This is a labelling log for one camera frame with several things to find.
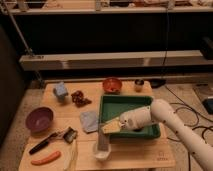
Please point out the white metal shelf beam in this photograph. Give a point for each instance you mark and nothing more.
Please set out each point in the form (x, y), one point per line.
(113, 60)

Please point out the orange sausage toy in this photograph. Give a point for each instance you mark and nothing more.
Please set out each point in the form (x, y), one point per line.
(48, 159)

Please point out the dark grey eraser block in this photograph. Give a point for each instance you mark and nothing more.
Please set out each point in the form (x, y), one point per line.
(103, 140)

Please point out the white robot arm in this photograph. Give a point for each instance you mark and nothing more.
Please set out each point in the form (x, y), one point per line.
(160, 111)

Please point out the white paper cup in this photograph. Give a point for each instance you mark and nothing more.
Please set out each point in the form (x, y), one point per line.
(101, 155)

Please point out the red bowl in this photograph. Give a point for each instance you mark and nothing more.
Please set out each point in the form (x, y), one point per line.
(112, 85)

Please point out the grey blue cloth square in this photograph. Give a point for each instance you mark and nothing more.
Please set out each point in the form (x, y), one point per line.
(89, 121)

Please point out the green plastic tray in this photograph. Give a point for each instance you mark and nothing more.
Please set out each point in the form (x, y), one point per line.
(112, 106)

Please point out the brown dried fruit pile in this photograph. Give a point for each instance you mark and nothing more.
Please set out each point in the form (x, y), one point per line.
(79, 100)

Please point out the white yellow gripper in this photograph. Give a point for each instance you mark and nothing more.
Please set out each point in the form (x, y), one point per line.
(130, 120)

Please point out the purple bowl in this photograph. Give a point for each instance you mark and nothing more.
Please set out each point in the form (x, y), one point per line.
(39, 119)

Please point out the black handled tool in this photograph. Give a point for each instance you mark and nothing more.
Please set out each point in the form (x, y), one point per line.
(43, 143)

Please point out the small dark-rimmed cup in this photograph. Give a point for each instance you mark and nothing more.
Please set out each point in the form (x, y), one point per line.
(138, 85)

